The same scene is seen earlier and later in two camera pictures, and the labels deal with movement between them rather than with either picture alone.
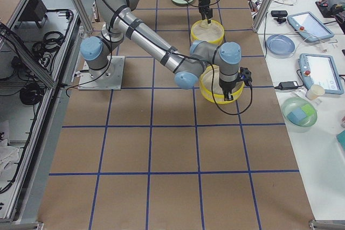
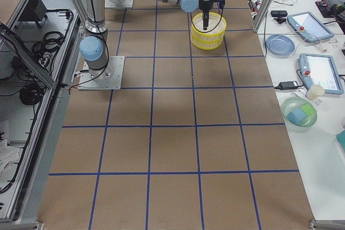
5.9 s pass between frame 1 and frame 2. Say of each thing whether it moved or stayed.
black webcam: stayed
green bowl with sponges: stayed
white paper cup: stayed
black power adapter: stayed
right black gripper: moved
